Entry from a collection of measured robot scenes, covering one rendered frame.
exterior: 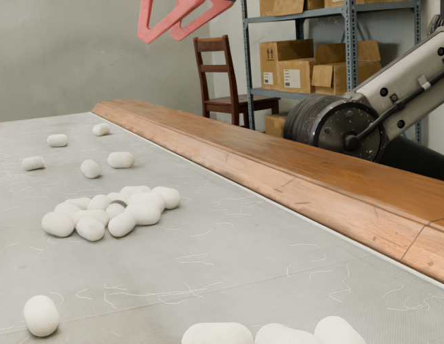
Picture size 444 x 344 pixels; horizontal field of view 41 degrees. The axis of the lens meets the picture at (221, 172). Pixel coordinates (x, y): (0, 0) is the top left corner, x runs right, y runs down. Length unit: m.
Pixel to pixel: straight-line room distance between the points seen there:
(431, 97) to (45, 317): 0.77
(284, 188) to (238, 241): 0.12
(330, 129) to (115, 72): 4.35
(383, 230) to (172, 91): 4.92
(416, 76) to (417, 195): 0.50
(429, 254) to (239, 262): 0.13
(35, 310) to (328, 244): 0.23
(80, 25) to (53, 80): 0.49
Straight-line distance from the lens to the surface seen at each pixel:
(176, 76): 5.36
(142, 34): 0.63
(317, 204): 0.54
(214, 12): 0.71
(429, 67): 1.00
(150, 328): 0.36
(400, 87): 0.98
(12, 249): 0.55
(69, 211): 0.57
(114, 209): 0.56
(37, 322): 0.37
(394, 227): 0.46
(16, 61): 5.05
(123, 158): 0.81
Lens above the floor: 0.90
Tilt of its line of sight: 13 degrees down
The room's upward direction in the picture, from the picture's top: 5 degrees counter-clockwise
